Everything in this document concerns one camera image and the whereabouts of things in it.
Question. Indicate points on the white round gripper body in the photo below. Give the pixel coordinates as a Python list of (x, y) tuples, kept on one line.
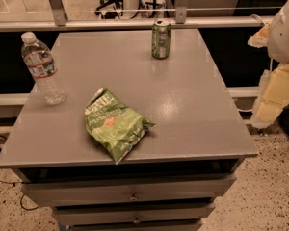
[(285, 36)]

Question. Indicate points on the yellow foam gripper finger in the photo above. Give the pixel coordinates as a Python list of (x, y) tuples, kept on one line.
[(273, 97), (260, 38)]

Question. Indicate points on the clear plastic water bottle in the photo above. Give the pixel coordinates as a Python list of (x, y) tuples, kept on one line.
[(40, 62)]

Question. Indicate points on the green soda can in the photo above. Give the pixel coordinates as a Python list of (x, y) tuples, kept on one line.
[(161, 39)]

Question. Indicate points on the grey drawer cabinet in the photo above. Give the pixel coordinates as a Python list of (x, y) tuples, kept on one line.
[(169, 180)]

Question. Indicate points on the black office chair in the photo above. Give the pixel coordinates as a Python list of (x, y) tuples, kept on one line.
[(128, 9)]

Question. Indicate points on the green chip bag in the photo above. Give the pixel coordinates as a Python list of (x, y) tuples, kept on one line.
[(114, 125)]

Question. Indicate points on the grey metal railing frame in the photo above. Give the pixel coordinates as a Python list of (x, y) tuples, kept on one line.
[(67, 15)]

